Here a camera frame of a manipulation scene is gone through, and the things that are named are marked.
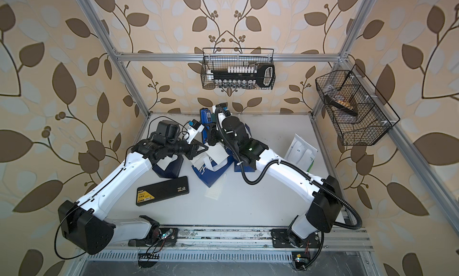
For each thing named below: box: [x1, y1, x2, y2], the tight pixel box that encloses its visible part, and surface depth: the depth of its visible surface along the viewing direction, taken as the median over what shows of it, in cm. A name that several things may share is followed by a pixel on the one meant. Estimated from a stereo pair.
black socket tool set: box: [210, 62, 276, 89], surface depth 86 cm
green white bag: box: [284, 133, 319, 173], surface depth 80 cm
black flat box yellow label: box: [135, 175, 190, 207], surface depth 87 cm
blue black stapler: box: [199, 107, 213, 144], surface depth 70 cm
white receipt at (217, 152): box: [204, 142, 230, 165], surface depth 80 cm
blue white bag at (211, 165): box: [190, 142, 235, 188], surface depth 79 cm
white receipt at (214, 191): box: [204, 173, 226, 201], surface depth 90 cm
